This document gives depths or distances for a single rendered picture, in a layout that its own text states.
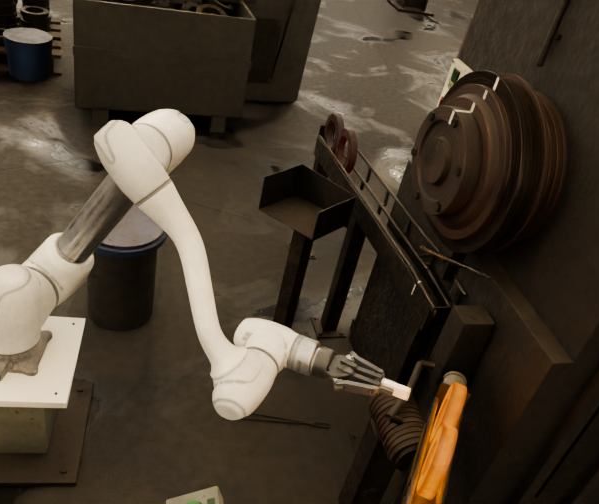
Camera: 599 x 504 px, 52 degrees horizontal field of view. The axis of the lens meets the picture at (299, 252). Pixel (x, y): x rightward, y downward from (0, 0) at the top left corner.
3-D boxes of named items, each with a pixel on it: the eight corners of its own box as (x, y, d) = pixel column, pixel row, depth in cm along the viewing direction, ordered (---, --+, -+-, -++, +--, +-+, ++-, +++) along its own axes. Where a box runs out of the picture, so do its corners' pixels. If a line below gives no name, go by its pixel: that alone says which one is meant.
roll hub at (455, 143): (416, 181, 178) (448, 89, 162) (455, 237, 157) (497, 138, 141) (399, 180, 177) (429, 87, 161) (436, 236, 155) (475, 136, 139)
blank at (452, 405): (471, 375, 146) (457, 369, 147) (462, 415, 133) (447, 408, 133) (448, 421, 153) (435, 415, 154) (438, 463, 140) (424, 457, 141)
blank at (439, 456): (462, 415, 133) (447, 409, 133) (452, 464, 119) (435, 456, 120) (437, 464, 140) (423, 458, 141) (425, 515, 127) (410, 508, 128)
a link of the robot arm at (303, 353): (285, 376, 152) (307, 385, 150) (289, 349, 147) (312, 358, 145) (299, 354, 159) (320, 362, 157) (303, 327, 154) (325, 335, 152)
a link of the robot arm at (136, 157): (160, 186, 135) (186, 165, 146) (107, 118, 130) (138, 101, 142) (122, 213, 141) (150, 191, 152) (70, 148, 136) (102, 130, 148)
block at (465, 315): (457, 365, 180) (487, 303, 166) (468, 386, 174) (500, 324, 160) (424, 365, 177) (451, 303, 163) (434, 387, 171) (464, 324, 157)
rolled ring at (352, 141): (353, 137, 244) (361, 138, 244) (340, 121, 259) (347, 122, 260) (344, 180, 253) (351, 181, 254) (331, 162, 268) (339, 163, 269)
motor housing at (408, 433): (367, 487, 206) (415, 378, 176) (388, 551, 189) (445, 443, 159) (330, 490, 202) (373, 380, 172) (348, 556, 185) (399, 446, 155)
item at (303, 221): (270, 307, 270) (302, 163, 229) (314, 342, 258) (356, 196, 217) (236, 326, 257) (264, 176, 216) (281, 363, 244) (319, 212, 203)
